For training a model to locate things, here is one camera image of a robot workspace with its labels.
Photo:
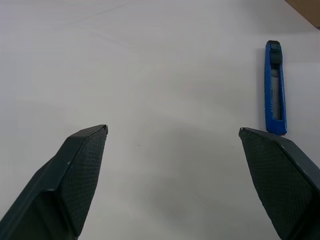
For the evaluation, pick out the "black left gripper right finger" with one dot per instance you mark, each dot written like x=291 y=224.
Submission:
x=282 y=180

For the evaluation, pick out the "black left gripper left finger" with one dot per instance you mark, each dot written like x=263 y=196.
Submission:
x=62 y=180

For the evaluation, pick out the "blue utility knife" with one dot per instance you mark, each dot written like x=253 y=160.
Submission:
x=275 y=122

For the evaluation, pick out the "brown cardboard box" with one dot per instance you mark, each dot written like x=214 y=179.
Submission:
x=308 y=10

